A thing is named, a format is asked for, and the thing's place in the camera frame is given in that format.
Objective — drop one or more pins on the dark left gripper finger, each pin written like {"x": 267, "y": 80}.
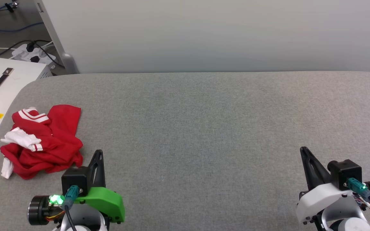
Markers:
{"x": 96, "y": 170}

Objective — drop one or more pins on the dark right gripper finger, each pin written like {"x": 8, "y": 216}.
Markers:
{"x": 315, "y": 173}

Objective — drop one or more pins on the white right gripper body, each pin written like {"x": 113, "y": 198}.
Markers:
{"x": 320, "y": 199}

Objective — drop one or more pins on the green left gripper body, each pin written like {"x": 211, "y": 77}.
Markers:
{"x": 108, "y": 200}

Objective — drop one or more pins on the red and white t-shirt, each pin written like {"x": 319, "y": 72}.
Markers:
{"x": 59, "y": 141}

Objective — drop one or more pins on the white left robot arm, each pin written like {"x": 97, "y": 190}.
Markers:
{"x": 39, "y": 210}

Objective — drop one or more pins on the grey partition foot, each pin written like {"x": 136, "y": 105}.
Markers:
{"x": 69, "y": 62}

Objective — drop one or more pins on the grey fabric sofa cushion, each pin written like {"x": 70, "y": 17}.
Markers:
{"x": 204, "y": 134}

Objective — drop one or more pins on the white equipment box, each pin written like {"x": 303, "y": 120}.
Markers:
{"x": 14, "y": 80}

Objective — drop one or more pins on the white power strip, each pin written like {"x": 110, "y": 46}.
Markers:
{"x": 22, "y": 54}

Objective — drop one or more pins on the white partition panel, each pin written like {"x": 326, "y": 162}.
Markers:
{"x": 220, "y": 35}

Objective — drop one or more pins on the black clamp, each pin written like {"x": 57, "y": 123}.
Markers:
{"x": 11, "y": 6}

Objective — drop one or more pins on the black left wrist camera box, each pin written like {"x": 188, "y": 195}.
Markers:
{"x": 74, "y": 181}

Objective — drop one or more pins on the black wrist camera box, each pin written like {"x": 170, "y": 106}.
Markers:
{"x": 74, "y": 181}
{"x": 345, "y": 173}

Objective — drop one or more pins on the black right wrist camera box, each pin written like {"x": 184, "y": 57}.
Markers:
{"x": 345, "y": 173}

